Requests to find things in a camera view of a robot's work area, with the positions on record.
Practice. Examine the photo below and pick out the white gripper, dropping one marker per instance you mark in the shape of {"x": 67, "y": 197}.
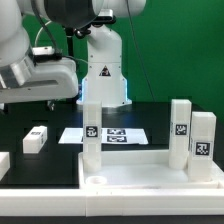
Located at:
{"x": 50, "y": 81}

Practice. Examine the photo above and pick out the white desk top tray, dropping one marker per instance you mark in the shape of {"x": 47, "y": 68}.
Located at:
{"x": 145, "y": 173}

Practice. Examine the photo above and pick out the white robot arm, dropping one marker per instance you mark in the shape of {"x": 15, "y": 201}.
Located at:
{"x": 90, "y": 70}

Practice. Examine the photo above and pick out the fiducial marker sheet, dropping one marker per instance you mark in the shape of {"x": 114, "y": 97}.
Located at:
{"x": 109, "y": 136}

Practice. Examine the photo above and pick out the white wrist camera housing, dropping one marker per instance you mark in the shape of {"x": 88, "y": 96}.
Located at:
{"x": 46, "y": 53}

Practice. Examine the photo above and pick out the white left barrier wall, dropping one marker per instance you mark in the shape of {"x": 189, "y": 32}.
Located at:
{"x": 4, "y": 163}

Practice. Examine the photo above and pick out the white barrier wall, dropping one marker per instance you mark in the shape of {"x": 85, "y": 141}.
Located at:
{"x": 4, "y": 163}
{"x": 74, "y": 202}

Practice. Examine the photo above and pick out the black camera stand pole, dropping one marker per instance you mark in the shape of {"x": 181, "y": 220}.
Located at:
{"x": 70, "y": 32}

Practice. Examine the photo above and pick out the grey camera on stand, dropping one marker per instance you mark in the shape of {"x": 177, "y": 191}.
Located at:
{"x": 106, "y": 16}

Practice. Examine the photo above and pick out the white front barrier wall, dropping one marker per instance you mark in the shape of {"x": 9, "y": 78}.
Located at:
{"x": 74, "y": 202}

